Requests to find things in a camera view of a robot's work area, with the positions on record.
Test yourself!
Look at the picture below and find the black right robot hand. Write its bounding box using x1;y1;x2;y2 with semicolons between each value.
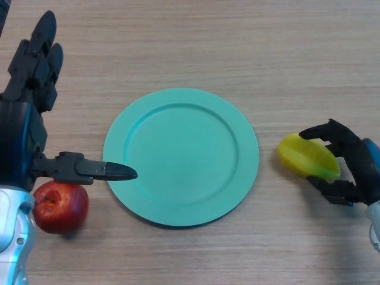
298;118;380;206

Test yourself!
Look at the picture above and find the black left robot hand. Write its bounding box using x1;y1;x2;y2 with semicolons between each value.
0;10;138;194

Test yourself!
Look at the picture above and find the yellow starfruit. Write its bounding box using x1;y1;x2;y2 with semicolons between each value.
276;132;341;181

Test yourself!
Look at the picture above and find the green round plate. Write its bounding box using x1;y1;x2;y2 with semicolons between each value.
102;87;259;229

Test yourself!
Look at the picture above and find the red apple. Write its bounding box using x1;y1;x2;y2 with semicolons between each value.
32;180;90;235

